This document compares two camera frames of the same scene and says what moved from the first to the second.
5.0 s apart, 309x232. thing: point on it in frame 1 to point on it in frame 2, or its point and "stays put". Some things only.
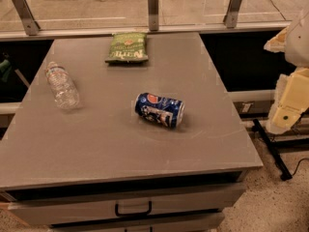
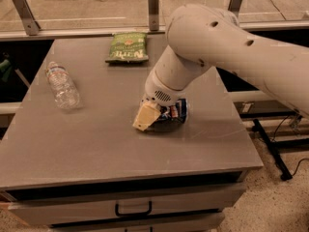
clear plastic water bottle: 66,92 stays put
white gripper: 298,45 to 158,93
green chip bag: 128,46 stays put
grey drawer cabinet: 126,132 stays put
